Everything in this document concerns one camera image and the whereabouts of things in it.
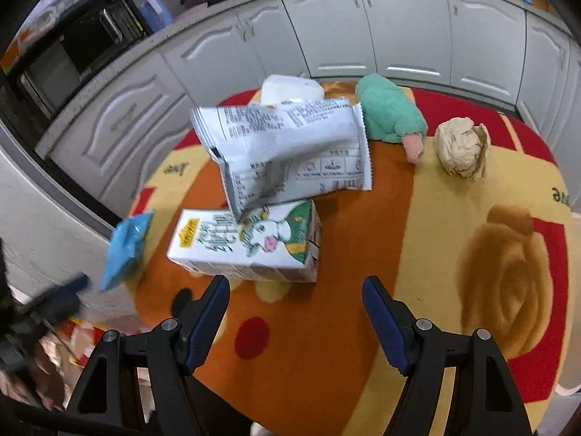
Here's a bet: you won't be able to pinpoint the green plush toy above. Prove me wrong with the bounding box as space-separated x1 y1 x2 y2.
355 73 427 163

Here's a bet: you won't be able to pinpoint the silver snack wrapper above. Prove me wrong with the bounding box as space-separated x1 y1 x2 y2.
190 98 374 219

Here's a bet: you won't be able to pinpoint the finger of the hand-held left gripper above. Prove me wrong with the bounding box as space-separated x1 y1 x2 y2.
17 273 93 324

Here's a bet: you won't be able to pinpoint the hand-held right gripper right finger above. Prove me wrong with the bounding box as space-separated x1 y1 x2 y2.
362 275 533 436

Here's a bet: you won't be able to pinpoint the black oven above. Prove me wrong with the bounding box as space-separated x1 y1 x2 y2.
0 0 153 121

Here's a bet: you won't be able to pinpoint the white plastic container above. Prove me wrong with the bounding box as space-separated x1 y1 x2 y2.
262 74 326 106

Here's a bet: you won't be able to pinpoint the white green milk carton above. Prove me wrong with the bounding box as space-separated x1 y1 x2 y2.
167 200 322 283

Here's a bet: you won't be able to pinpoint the blue plastic container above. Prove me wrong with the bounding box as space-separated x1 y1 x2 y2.
138 0 175 35

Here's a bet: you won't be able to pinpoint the beige paper ball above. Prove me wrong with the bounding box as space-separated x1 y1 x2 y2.
434 117 491 181

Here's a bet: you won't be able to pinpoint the white kitchen cabinets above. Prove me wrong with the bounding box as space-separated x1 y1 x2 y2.
35 0 581 228

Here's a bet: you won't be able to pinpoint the blue snack packet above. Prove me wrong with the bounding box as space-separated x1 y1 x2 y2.
100 210 155 292

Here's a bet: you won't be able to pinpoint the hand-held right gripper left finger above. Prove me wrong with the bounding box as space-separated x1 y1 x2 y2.
66 275 255 436

